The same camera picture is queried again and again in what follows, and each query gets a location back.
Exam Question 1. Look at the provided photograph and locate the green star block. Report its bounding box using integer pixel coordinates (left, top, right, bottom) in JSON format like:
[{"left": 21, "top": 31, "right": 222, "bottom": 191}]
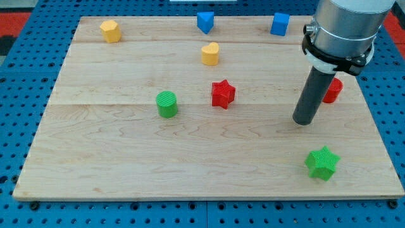
[{"left": 304, "top": 146, "right": 341, "bottom": 181}]

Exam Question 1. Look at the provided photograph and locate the blue triangle block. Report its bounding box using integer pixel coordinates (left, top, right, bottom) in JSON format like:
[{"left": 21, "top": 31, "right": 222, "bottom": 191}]
[{"left": 197, "top": 11, "right": 215, "bottom": 34}]

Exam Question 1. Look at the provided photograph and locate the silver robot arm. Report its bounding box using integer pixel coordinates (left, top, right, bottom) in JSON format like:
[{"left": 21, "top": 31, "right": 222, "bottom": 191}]
[{"left": 292, "top": 0, "right": 395, "bottom": 125}]

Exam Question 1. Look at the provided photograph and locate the yellow heart block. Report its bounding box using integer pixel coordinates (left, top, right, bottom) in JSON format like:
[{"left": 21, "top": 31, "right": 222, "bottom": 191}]
[{"left": 201, "top": 42, "right": 220, "bottom": 66}]

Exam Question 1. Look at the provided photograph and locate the red star block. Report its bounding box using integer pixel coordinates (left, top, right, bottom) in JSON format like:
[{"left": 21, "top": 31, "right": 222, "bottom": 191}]
[{"left": 211, "top": 79, "right": 236, "bottom": 110}]

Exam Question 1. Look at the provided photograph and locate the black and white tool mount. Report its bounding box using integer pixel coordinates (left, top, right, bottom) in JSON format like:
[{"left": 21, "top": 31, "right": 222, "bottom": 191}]
[{"left": 301, "top": 23, "right": 375, "bottom": 76}]

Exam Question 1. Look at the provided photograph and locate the red cylinder block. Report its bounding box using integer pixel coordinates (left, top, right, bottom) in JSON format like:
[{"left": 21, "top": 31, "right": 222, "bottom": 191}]
[{"left": 322, "top": 78, "right": 344, "bottom": 103}]

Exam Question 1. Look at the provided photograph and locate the light wooden board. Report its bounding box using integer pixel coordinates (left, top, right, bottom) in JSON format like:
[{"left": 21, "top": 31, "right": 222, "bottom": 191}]
[{"left": 13, "top": 16, "right": 404, "bottom": 201}]

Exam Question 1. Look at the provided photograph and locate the green cylinder block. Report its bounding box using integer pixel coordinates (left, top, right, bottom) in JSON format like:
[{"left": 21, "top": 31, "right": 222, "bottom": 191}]
[{"left": 156, "top": 91, "right": 178, "bottom": 118}]

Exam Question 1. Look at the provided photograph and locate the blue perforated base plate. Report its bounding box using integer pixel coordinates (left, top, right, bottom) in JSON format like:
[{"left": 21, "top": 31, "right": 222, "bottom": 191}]
[{"left": 1, "top": 0, "right": 404, "bottom": 227}]

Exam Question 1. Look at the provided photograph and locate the blue cube block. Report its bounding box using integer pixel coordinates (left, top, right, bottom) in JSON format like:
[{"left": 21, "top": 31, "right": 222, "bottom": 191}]
[{"left": 270, "top": 12, "right": 290, "bottom": 36}]

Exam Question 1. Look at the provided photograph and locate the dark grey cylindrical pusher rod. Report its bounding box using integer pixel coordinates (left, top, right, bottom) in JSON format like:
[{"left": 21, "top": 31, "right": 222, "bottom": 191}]
[{"left": 292, "top": 67, "right": 335, "bottom": 125}]

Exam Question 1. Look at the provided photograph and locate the yellow hexagon block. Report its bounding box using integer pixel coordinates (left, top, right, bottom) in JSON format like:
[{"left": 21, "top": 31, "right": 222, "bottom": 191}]
[{"left": 99, "top": 20, "right": 122, "bottom": 43}]

